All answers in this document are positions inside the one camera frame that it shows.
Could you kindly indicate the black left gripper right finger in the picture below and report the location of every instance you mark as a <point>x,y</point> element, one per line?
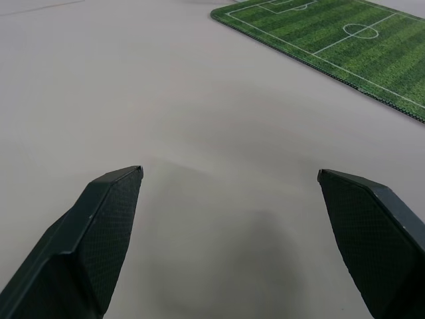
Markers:
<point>378,246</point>

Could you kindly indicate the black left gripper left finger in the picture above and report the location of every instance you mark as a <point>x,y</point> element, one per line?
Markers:
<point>83,246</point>

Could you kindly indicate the green soccer field mat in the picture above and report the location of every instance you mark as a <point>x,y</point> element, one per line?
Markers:
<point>335,36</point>

